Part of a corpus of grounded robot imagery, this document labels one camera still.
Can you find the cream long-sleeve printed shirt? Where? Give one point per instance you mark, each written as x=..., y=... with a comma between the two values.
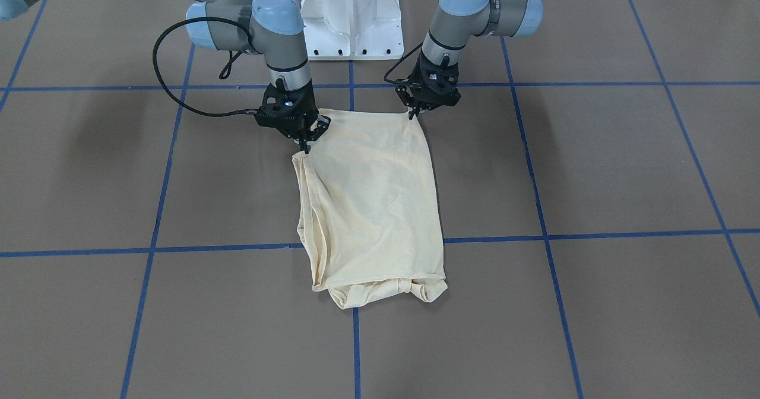
x=369, y=211

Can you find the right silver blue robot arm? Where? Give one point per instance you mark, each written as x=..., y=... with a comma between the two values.
x=271, y=28

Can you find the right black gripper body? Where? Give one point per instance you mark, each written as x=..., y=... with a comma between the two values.
x=307, y=108

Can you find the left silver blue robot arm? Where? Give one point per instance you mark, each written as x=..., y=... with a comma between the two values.
x=613, y=42

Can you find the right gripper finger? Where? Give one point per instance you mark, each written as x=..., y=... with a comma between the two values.
x=319, y=128
x=304, y=145

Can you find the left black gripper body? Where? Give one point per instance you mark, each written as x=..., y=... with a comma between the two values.
x=419, y=79

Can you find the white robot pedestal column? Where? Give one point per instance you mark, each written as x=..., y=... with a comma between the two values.
x=353, y=30

